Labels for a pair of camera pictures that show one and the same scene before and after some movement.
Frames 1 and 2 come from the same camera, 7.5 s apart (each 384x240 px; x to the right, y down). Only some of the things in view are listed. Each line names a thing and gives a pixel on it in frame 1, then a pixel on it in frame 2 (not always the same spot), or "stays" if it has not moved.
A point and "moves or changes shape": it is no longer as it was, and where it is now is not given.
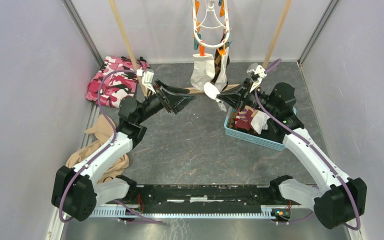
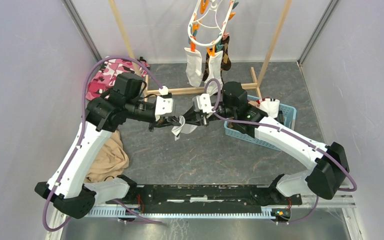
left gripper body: [167, 101] to [157, 124]
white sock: [212, 92] to [184, 128]
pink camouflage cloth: [116, 78] stays
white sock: [221, 80] to [215, 63]
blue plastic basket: [254, 139] stays
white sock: [203, 71] moves or changes shape
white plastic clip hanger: [211, 7] moves or changes shape
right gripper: [234, 99] to [197, 118]
